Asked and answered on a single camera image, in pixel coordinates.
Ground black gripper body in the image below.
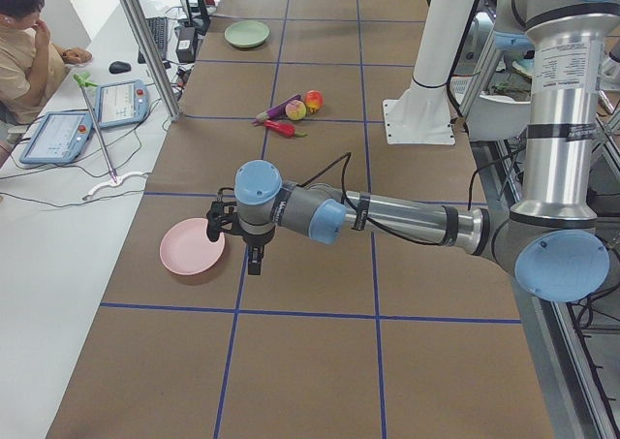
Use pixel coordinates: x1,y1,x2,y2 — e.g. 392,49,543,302
243,232,274,261

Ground red chili pepper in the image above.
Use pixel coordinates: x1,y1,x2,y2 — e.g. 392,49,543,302
263,120,307,138

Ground red pomegranate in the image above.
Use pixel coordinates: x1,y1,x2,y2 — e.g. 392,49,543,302
304,90,324,113

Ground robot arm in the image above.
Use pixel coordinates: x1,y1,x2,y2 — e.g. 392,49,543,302
227,0,619,302

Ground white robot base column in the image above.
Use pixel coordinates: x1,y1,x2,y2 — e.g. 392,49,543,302
383,0,478,145

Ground pink plastic plate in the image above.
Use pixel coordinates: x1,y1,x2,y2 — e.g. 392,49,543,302
159,218,225,275

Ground purple eggplant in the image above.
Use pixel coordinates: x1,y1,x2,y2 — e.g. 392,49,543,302
252,94,301,126

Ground white curved stand base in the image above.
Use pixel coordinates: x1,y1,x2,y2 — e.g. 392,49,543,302
82,172,149,202

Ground pink green peach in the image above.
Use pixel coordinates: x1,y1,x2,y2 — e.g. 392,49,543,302
285,100,307,121

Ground far blue teach pendant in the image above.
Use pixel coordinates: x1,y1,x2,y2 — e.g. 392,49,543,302
95,79,149,129

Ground blue teach pendant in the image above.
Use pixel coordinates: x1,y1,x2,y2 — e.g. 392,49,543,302
19,111,93,165
95,79,149,129

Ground black power adapter box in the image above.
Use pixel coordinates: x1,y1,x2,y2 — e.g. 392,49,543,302
175,27,197,63

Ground green plastic plate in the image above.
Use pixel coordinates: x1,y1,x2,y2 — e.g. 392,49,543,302
224,20,270,49

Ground near blue teach pendant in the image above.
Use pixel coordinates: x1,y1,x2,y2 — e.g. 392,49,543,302
19,111,93,165

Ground black computer mouse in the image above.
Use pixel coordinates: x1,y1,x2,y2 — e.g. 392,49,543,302
108,61,132,75

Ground metal rod green clip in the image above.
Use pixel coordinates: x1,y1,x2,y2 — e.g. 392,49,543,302
73,72,117,178

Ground black keyboard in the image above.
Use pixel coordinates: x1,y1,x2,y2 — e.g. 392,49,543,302
146,16,169,60

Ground white plastic bin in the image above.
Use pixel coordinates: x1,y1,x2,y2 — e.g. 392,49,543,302
466,94,531,141

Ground seated person beige shirt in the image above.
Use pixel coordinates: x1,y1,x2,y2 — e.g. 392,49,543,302
1,0,92,124

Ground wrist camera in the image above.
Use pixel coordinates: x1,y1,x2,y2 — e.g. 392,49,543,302
206,200,241,242

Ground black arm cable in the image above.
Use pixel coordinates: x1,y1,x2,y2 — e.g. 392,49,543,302
302,151,485,246

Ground aluminium frame post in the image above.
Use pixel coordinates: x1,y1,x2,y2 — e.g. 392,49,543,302
119,0,181,122

